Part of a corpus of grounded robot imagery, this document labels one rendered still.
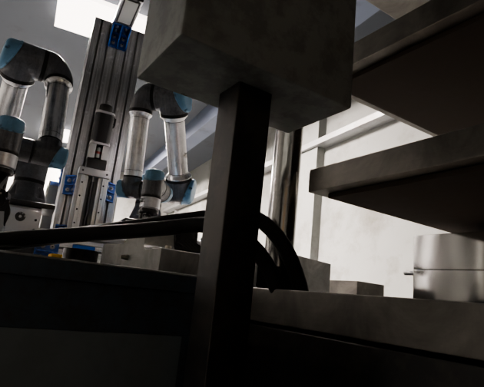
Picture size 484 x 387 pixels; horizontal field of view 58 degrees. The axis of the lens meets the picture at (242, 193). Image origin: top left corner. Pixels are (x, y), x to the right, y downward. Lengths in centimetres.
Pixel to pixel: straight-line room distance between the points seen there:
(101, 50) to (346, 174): 172
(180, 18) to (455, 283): 82
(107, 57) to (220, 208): 180
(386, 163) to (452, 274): 41
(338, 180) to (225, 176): 31
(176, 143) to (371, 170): 119
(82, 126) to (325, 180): 151
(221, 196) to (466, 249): 66
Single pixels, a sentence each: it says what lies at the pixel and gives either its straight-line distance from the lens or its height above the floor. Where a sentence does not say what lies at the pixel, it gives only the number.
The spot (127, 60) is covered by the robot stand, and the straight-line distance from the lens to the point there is 237.
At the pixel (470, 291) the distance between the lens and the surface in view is 110.
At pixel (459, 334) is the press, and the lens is 57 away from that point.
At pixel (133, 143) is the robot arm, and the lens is 183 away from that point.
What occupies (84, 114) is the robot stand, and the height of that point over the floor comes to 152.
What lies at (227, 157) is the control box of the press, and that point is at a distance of 63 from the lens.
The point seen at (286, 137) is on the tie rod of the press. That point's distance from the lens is 94.
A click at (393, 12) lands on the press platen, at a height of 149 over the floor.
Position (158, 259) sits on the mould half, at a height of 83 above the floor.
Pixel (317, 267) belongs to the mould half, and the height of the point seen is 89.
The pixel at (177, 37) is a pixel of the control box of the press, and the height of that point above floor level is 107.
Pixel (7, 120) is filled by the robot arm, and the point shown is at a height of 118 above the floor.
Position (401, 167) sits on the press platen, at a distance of 77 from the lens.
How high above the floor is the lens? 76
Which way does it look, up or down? 13 degrees up
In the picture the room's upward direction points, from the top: 6 degrees clockwise
